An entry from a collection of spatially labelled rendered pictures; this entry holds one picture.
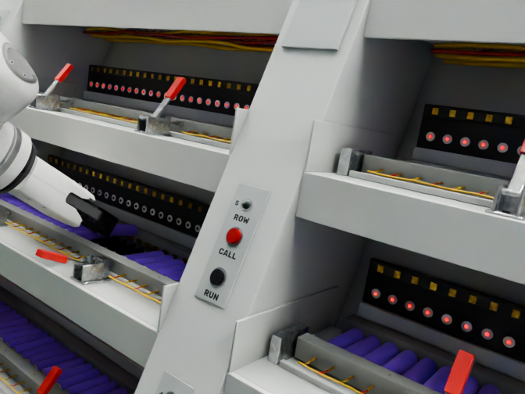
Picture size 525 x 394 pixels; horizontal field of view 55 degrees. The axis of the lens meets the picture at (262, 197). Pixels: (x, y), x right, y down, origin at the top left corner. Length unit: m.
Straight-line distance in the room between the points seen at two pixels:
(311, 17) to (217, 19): 0.15
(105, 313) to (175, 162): 0.19
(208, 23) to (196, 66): 0.28
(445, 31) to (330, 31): 0.11
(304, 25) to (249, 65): 0.32
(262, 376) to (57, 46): 0.81
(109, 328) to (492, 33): 0.49
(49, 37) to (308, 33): 0.65
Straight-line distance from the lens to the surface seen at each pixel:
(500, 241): 0.42
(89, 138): 0.73
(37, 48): 1.09
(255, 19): 0.64
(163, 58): 1.03
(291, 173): 0.49
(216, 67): 0.92
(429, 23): 0.53
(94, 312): 0.62
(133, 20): 0.80
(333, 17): 0.56
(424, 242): 0.44
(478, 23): 0.51
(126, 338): 0.58
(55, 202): 0.66
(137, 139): 0.65
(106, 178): 0.91
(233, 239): 0.49
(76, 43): 1.13
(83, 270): 0.64
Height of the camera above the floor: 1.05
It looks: 8 degrees up
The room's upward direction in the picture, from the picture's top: 21 degrees clockwise
